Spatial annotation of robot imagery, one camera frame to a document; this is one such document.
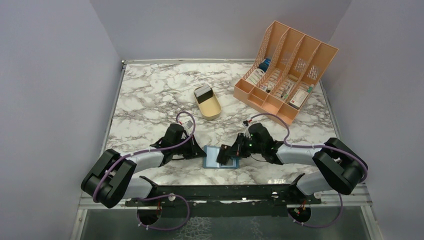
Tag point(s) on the white box in organizer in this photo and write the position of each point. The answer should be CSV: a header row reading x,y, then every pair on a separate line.
x,y
255,76

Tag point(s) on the small items in organizer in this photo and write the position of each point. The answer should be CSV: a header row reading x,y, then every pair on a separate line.
x,y
268,87

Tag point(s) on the red white medicine box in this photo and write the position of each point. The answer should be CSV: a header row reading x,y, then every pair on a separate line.
x,y
298,98

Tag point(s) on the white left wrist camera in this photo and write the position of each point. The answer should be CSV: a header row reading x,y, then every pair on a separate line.
x,y
189,126

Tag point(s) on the black mounting rail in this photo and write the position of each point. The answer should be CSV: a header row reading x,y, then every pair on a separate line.
x,y
214,201

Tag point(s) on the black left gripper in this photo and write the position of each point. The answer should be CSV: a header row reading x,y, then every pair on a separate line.
x,y
195,149

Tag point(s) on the blue bottle in organizer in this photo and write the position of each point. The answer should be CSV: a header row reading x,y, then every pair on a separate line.
x,y
264,65

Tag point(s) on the orange file organizer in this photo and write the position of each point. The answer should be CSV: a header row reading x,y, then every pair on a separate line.
x,y
298,61

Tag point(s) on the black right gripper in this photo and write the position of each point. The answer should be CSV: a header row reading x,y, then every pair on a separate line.
x,y
236,150

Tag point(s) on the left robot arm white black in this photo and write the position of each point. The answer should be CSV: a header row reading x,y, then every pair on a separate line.
x,y
110,179

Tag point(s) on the blue card holder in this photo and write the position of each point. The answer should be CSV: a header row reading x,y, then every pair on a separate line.
x,y
210,161

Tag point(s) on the beige oval tray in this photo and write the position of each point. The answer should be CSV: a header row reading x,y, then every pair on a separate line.
x,y
210,109

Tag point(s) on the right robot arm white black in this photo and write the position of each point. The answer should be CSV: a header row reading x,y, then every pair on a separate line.
x,y
339,168

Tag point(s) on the stack of cards in tray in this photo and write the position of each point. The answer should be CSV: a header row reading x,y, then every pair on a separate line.
x,y
203,93

